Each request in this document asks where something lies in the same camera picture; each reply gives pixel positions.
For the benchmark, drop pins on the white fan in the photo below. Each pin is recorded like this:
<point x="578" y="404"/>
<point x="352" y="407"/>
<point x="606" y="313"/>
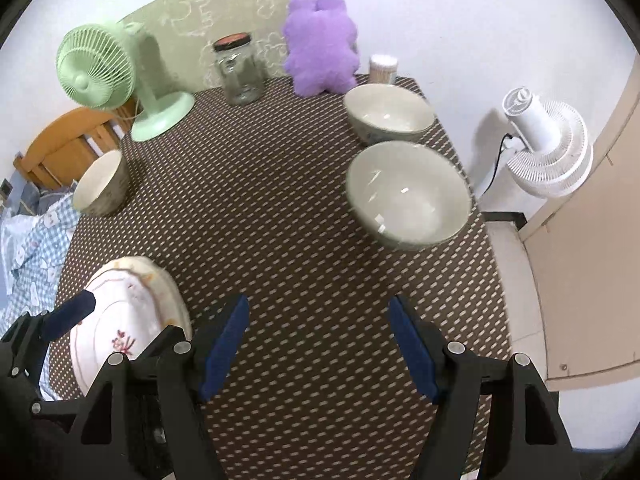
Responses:
<point x="550" y="160"/>

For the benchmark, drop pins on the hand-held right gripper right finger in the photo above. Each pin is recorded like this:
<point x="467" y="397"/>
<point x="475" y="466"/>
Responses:
<point x="415" y="350"/>

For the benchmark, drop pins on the large yellow floral plate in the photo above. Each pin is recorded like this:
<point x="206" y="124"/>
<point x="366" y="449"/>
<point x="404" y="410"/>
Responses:
<point x="175" y="305"/>

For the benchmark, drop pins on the wooden chair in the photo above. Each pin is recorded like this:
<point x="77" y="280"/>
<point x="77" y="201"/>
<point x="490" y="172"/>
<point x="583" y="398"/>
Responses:
<point x="55" y="150"/>

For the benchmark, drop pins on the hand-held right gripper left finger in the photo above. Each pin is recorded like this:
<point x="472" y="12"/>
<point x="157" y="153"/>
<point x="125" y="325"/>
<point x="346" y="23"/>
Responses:
<point x="222" y="350"/>

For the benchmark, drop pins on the purple plush toy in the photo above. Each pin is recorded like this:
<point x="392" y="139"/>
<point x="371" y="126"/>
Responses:
<point x="320" y="45"/>

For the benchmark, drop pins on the black low ledge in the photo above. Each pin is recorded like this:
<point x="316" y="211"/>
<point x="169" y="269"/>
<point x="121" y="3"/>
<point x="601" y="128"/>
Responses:
<point x="502" y="216"/>

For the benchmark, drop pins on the blue checkered blanket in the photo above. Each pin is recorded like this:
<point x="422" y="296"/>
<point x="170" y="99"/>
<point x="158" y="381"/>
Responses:
<point x="35" y="245"/>

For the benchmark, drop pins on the beige door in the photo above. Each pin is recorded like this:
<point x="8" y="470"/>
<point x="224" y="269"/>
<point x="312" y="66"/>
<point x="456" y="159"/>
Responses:
<point x="590" y="285"/>

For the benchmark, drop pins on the cotton swab container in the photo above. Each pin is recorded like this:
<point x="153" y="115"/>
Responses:
<point x="384" y="70"/>

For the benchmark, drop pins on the glass jar with dark lid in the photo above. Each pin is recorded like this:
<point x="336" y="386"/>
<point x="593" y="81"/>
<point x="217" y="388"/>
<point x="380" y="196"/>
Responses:
<point x="240" y="75"/>

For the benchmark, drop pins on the brown polka dot tablecloth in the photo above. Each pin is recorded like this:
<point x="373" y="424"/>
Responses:
<point x="280" y="210"/>

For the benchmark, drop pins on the green patterned board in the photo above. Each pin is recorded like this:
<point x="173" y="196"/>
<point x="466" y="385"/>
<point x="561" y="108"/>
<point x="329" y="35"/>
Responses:
<point x="175" y="25"/>

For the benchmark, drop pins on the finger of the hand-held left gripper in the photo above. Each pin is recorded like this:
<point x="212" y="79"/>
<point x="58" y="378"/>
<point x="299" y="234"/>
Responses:
<point x="70" y="312"/>

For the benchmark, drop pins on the wall socket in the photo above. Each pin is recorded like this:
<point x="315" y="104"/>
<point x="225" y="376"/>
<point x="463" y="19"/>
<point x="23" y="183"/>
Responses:
<point x="5" y="187"/>

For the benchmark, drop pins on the small white red-flower plate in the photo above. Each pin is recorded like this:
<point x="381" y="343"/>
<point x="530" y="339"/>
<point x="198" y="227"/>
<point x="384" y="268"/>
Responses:
<point x="110" y="320"/>

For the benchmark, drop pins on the floral ceramic bowl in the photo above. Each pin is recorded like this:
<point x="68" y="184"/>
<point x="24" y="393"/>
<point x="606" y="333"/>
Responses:
<point x="410" y="195"/>
<point x="97" y="185"/>
<point x="385" y="110"/>

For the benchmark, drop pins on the green desk fan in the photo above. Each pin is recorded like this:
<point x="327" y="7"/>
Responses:
<point x="95" y="65"/>

